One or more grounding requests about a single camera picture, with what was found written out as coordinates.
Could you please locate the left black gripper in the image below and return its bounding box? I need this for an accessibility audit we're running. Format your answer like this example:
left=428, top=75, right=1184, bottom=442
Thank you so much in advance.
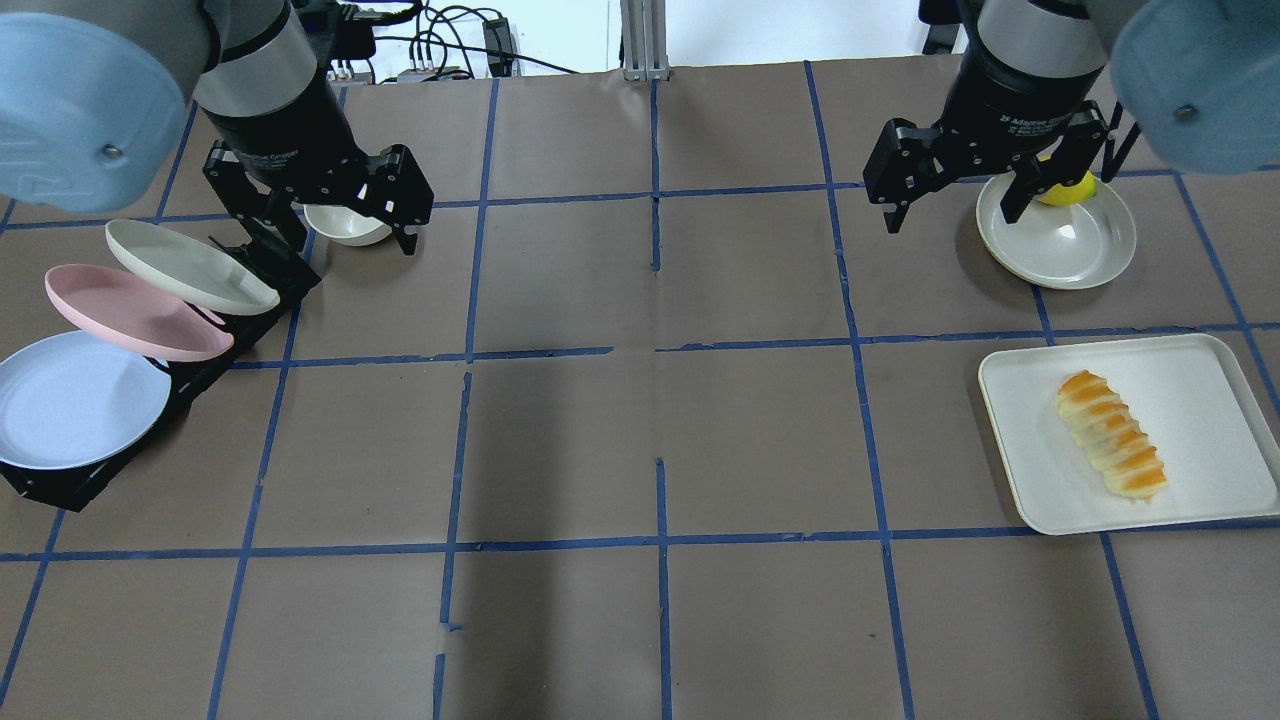
left=204, top=76, right=435, bottom=256

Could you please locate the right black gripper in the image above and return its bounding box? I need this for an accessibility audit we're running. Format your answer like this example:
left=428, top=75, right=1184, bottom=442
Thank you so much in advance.
left=863, top=47, right=1108, bottom=234

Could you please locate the striped orange bread loaf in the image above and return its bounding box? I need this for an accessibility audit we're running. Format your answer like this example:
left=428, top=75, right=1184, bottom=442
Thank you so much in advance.
left=1056, top=370, right=1169, bottom=502

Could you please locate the light blue plate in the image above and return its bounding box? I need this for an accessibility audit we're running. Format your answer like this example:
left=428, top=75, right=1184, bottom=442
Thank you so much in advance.
left=1, top=331, right=172, bottom=470

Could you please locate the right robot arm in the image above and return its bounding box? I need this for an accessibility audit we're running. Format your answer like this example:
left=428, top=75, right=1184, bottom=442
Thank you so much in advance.
left=863, top=1, right=1279, bottom=232

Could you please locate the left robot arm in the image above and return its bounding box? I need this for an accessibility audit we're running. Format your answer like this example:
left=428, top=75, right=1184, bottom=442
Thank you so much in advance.
left=1, top=1, right=434, bottom=255

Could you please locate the white plate in rack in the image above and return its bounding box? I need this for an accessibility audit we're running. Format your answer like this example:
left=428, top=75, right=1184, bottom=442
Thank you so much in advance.
left=105, top=219, right=280, bottom=316

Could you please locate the pink plate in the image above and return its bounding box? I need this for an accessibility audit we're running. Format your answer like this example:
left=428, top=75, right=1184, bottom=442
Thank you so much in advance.
left=44, top=264, right=234, bottom=363

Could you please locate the black plate rack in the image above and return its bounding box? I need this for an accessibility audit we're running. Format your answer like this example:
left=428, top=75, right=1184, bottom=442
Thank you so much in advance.
left=3, top=238, right=319, bottom=511

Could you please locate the small white bowl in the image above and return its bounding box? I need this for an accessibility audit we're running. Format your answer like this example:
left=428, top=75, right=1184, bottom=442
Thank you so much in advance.
left=303, top=204, right=390, bottom=247

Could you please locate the yellow lemon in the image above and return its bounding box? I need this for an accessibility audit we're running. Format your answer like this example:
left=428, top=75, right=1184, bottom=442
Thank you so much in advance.
left=1034, top=170, right=1098, bottom=208

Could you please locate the white round dish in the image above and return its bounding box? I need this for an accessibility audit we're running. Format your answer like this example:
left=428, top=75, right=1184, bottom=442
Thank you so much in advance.
left=975, top=173, right=1138, bottom=290

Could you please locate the white rectangular tray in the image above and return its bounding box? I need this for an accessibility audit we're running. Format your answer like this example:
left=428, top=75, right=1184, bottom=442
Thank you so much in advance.
left=978, top=334, right=1277, bottom=536

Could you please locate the aluminium frame post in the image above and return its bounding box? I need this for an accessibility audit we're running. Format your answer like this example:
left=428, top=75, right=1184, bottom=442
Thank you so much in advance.
left=620, top=0, right=671, bottom=82

